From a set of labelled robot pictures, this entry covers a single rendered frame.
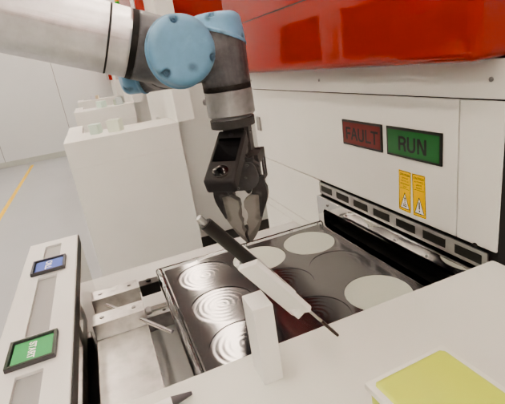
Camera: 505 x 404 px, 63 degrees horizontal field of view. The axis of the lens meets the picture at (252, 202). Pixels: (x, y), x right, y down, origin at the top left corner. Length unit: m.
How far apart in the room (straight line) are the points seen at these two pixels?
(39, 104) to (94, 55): 8.04
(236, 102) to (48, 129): 7.96
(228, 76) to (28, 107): 7.96
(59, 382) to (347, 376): 0.31
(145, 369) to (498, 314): 0.44
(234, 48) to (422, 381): 0.49
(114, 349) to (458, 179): 0.55
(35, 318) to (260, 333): 0.38
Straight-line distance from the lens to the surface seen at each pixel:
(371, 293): 0.66
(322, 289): 0.67
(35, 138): 8.57
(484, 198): 0.61
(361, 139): 0.78
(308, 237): 0.85
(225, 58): 0.63
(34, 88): 8.50
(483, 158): 0.60
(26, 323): 0.67
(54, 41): 0.48
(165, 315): 0.79
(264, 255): 0.80
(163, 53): 0.46
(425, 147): 0.66
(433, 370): 0.34
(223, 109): 0.63
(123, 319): 0.70
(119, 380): 0.63
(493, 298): 0.55
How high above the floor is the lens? 1.26
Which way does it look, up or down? 19 degrees down
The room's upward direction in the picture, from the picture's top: 9 degrees counter-clockwise
